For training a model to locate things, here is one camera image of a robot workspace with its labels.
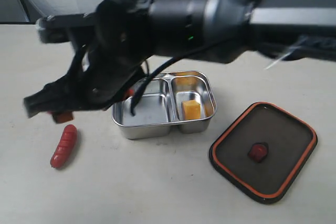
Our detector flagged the yellow cheese block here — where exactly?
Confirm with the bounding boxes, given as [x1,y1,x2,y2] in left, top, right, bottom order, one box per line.
[182,100,201,120]

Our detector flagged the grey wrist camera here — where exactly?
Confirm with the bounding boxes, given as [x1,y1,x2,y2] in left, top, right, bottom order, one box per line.
[35,13,94,45]

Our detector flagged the red sausage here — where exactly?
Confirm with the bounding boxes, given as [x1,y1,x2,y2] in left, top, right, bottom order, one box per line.
[50,124,78,169]

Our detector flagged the steel two-compartment lunch box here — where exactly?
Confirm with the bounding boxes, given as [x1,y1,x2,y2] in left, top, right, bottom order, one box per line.
[111,71,216,140]

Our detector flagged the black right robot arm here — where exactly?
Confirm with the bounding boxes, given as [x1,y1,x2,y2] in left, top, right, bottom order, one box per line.
[23,0,335,123]

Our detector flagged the dark lid with orange seal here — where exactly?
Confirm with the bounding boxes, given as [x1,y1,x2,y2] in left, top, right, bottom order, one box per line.
[208,102,318,205]

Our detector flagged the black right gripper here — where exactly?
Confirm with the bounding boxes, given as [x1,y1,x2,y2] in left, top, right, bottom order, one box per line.
[23,43,145,123]

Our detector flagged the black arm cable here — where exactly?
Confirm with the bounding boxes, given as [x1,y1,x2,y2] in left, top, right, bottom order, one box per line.
[130,37,253,116]

